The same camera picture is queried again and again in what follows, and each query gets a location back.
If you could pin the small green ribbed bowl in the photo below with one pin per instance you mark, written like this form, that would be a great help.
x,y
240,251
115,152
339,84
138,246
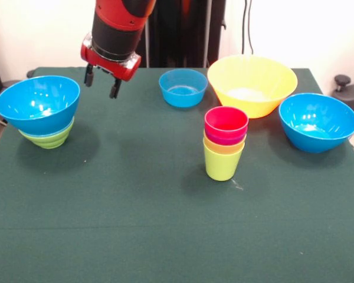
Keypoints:
x,y
50,141

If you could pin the large yellow plastic bowl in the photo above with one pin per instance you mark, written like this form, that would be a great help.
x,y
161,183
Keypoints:
x,y
253,88

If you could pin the magenta plastic cup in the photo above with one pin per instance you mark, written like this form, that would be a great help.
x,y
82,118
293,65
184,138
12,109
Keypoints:
x,y
224,141

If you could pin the green plastic cup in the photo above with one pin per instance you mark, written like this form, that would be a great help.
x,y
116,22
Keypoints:
x,y
221,166

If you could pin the grey pedestal foot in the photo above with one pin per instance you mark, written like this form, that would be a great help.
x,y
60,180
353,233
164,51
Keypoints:
x,y
351,94
9,88

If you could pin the large blue plastic bowl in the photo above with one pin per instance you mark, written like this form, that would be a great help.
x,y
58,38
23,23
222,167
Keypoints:
x,y
318,123
38,97

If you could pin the small blue flat-bottomed bowl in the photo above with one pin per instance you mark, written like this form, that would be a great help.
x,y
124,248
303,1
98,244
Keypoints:
x,y
184,91

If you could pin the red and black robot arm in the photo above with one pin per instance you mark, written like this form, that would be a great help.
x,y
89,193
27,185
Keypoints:
x,y
118,29

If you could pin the red plastic cup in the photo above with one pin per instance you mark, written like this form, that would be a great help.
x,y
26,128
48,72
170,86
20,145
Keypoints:
x,y
224,121

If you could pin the orange plastic cup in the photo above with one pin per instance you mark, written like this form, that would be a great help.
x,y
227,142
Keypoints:
x,y
221,149

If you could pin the dark green tablecloth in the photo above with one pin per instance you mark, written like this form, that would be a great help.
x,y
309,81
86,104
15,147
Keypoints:
x,y
177,230

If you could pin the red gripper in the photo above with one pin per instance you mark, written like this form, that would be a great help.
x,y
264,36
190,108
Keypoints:
x,y
112,66

